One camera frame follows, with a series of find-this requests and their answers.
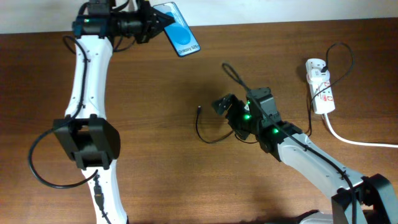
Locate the blue screen Galaxy smartphone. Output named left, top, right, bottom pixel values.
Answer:
left=154, top=2, right=201, bottom=57

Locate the black USB charging cable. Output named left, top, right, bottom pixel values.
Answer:
left=195, top=42, right=355, bottom=145

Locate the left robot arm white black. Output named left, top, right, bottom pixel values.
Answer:
left=53, top=1, right=175, bottom=223

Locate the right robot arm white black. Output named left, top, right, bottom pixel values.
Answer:
left=211, top=88, right=397, bottom=223

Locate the white charger adapter plug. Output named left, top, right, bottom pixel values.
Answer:
left=307, top=68, right=330, bottom=84

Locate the white power strip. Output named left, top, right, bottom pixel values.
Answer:
left=305, top=58, right=335, bottom=114

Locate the white power strip cord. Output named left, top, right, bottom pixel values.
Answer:
left=322, top=113, right=398, bottom=149

